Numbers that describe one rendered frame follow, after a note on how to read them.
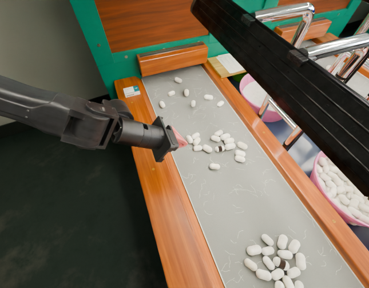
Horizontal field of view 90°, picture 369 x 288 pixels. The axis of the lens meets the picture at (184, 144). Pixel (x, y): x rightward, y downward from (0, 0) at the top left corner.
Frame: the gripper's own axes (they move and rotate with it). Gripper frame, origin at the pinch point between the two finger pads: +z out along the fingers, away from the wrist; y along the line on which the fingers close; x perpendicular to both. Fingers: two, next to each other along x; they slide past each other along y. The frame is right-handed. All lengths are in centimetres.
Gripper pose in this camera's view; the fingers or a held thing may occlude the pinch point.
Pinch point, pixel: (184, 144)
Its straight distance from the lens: 51.6
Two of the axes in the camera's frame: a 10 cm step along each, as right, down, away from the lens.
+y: -3.5, -7.6, 5.4
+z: 7.2, 1.5, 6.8
